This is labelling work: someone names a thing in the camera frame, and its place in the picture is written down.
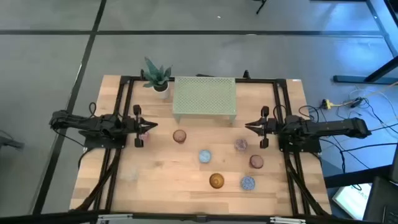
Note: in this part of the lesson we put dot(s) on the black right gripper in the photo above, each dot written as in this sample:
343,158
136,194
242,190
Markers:
265,127

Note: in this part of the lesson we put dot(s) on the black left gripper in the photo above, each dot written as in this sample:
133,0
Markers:
138,124

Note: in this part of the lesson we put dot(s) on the purple patterned candle tin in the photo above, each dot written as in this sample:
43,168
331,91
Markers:
241,144

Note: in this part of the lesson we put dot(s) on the pink ribbed glass candle holder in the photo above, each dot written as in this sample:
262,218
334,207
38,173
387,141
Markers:
257,161
179,136

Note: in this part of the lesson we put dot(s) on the dark blue patterned candle tin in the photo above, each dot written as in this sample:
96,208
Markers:
247,183

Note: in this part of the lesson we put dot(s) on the light blue patterned candle tin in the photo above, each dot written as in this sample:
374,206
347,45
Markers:
205,156

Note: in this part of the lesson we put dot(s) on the amber ribbed glass candle holder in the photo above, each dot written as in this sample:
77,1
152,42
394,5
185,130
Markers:
216,180

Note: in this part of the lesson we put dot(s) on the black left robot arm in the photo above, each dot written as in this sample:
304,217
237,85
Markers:
93,124

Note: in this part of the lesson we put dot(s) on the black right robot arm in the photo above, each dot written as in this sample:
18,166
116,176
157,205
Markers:
326,127

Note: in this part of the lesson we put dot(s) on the snake plant in white pot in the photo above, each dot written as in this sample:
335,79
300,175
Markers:
157,79

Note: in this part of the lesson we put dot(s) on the black clamp knob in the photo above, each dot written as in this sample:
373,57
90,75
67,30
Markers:
142,74
246,74

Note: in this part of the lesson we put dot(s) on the green perforated metal shelf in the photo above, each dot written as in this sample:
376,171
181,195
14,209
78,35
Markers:
203,96

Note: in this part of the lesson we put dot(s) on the yellow power plug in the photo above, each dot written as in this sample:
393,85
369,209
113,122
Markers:
326,104

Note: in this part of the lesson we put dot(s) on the black desk leg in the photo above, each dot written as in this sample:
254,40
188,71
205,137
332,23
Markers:
357,79

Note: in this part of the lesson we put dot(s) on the black desk foot bar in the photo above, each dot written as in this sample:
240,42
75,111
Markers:
357,177

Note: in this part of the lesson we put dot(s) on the black tripod leg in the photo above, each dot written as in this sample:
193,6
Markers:
260,7

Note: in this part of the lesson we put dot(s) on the white flat panel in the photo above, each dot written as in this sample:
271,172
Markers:
353,199

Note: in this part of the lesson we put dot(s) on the black crossbeam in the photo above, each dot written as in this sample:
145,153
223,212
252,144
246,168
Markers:
62,217

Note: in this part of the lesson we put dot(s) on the black chair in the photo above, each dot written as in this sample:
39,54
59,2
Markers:
382,202

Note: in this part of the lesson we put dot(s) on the black aluminium rig frame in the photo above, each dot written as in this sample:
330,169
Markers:
126,79

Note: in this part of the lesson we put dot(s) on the silver metal bracket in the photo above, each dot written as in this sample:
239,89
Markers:
115,217
287,220

